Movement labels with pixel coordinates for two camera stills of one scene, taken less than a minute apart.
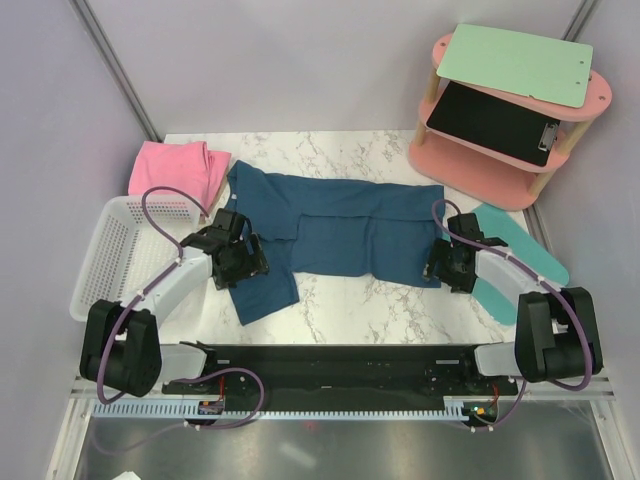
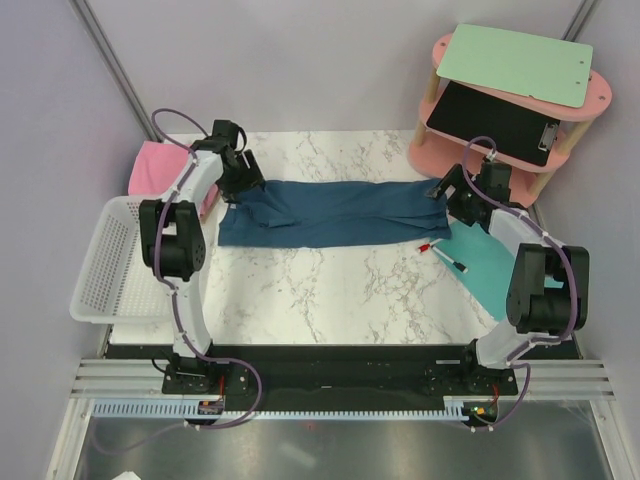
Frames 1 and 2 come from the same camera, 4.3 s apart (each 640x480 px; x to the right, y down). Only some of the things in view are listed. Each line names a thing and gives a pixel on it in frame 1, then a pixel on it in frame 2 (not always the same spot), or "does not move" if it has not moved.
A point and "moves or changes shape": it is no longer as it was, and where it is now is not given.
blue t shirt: (333, 227) moves or changes shape
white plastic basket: (125, 254) does not move
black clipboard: (516, 131) does not move
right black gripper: (460, 284) -> (456, 178)
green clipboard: (544, 68) does not move
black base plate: (340, 377) does not move
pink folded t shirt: (189, 166) does not move
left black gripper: (253, 264) -> (253, 177)
